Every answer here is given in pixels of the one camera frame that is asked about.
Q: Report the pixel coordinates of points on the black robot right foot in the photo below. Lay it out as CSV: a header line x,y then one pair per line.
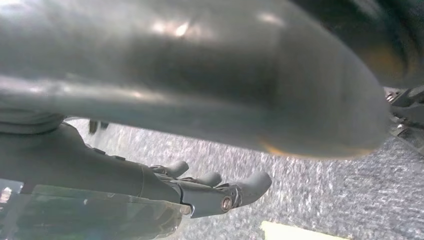
x,y
407,112

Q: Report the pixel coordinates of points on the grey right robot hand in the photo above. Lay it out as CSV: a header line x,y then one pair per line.
x,y
198,73

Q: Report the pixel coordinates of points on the clear plastic film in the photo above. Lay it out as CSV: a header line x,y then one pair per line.
x,y
99,215

